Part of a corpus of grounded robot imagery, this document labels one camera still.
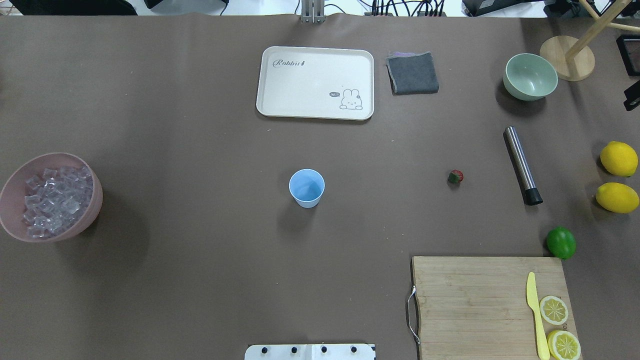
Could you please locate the red strawberry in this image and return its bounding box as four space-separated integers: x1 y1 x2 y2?
447 170 464 184

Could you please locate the light blue plastic cup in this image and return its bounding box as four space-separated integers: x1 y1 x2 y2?
288 168 326 208

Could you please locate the pile of clear ice cubes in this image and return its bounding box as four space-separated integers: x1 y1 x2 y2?
22 166 95 240

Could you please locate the cream rabbit serving tray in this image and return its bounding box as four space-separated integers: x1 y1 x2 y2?
256 46 375 121

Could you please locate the grey folded cloth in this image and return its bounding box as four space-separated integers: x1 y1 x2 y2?
385 51 440 95

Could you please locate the wooden cutting board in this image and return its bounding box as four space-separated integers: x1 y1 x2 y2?
411 256 578 360

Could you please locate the green bowl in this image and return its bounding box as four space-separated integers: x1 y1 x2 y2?
502 53 559 101

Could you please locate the yellow plastic knife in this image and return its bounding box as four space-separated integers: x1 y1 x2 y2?
525 272 551 360

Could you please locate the green lime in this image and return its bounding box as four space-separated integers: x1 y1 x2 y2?
546 227 577 260

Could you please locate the lemon slice upper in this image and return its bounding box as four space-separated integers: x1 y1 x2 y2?
539 295 570 326

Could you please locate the lemon slice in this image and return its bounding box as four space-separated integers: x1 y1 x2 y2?
547 330 582 360
539 295 570 326

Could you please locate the wooden mug tree stand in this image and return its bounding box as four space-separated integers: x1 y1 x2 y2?
539 0 640 82

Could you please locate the lemon slice lower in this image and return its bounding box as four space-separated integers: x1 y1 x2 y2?
547 330 582 360

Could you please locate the yellow lemon lower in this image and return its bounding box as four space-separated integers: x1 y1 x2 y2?
595 182 639 214

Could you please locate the yellow lemon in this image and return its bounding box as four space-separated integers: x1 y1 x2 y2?
599 141 639 178
595 182 639 214

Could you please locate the yellow lemon upper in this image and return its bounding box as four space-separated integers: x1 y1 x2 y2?
599 141 639 178

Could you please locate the pink bowl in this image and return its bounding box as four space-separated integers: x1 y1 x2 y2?
0 152 103 243

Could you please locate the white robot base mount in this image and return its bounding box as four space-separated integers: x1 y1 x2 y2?
244 343 377 360

